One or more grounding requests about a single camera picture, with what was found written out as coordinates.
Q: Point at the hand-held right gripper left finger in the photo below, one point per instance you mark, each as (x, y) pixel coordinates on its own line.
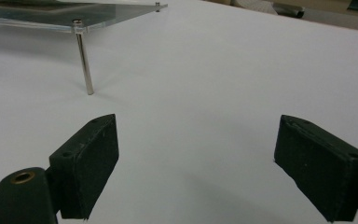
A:
(87, 168)

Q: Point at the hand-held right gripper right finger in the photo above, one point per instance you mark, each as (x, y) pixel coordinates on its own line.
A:
(320, 168)

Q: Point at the clear acrylic photo frame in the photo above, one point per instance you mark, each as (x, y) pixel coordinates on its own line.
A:
(105, 17)

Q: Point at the dark metal tube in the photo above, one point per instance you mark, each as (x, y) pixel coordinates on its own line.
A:
(289, 11)

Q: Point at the grey white cloth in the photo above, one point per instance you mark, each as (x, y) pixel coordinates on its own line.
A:
(254, 5)

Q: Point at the silver metal standoff post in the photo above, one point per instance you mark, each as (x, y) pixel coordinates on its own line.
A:
(84, 59)

